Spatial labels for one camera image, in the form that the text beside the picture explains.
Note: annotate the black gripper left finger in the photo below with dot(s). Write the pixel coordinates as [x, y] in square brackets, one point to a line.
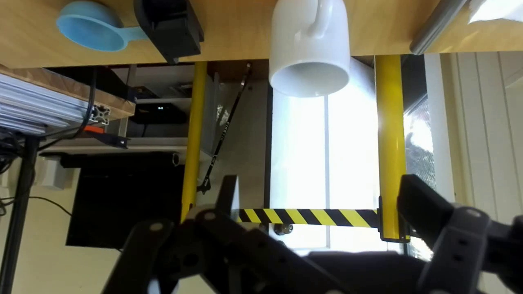
[181, 255]

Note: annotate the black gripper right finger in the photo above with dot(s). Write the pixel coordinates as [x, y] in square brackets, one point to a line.
[468, 250]

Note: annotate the white ceramic mug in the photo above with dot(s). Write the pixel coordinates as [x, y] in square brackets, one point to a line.
[311, 49]

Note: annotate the black monitor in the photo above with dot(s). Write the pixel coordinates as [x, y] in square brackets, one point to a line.
[125, 201]

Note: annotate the brown board panel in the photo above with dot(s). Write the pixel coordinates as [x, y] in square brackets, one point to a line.
[256, 163]

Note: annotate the black slanted rod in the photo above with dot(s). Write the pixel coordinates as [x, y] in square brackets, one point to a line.
[226, 124]

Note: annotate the yellow black striped barrier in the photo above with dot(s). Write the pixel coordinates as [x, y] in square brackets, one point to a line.
[390, 136]

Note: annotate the red black clamp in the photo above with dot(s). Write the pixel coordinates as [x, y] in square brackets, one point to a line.
[104, 136]

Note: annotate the white panel door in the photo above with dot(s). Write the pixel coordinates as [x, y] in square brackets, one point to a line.
[305, 152]

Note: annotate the wooden side table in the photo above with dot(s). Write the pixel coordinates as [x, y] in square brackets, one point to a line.
[115, 103]

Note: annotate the small black box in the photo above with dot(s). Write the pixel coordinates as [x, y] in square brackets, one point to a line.
[169, 26]

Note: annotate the white paper towel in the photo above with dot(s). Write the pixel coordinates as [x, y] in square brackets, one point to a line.
[499, 10]

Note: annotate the black camera stand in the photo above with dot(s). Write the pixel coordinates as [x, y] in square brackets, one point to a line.
[19, 217]

